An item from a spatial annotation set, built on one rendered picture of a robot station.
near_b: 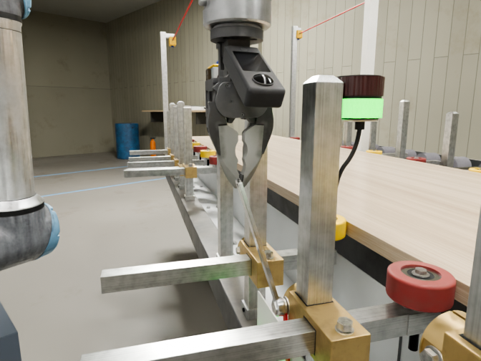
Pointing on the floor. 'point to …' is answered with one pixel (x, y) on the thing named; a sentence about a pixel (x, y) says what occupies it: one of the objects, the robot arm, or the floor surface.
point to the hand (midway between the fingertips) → (240, 180)
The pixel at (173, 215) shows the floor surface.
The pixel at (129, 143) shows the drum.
